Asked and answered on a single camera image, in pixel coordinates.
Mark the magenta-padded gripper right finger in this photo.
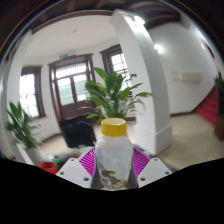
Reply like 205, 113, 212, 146
132, 146, 173, 190

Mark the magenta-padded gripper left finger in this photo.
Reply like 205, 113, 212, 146
55, 147, 98, 189

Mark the clear bottle with yellow cap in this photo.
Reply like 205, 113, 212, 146
94, 117, 135, 191

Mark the red plastic box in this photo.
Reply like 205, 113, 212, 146
38, 160, 61, 175

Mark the potted plant in white pot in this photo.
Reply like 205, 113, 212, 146
5, 101, 45, 165
79, 66, 154, 125

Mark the red carpeted staircase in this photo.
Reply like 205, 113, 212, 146
196, 85, 221, 128

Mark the dark wooden double door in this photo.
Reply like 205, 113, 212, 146
47, 52, 98, 123

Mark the dark wooden cabinet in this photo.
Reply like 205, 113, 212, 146
214, 85, 224, 141

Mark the dark wooden framed window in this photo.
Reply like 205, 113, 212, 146
99, 43, 133, 90
17, 65, 46, 120

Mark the small green plant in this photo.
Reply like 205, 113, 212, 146
214, 76, 224, 90

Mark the green exit sign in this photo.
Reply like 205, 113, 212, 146
58, 49, 77, 60

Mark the glowing wall lamp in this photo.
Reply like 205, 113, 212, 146
153, 43, 165, 55

